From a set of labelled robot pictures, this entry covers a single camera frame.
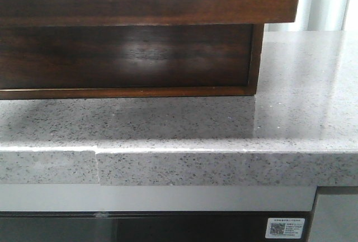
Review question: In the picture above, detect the wooden drawer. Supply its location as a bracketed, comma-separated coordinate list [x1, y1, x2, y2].
[0, 23, 255, 89]
[1, 0, 298, 27]

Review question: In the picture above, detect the dark wooden drawer cabinet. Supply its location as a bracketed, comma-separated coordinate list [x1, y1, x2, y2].
[0, 22, 265, 100]

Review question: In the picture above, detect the black glass appliance door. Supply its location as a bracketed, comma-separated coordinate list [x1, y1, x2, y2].
[1, 211, 311, 241]

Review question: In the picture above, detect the white QR code sticker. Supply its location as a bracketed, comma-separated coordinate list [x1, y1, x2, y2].
[265, 218, 305, 239]

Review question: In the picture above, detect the grey cabinet panel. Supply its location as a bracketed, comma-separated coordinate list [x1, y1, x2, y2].
[308, 187, 357, 241]

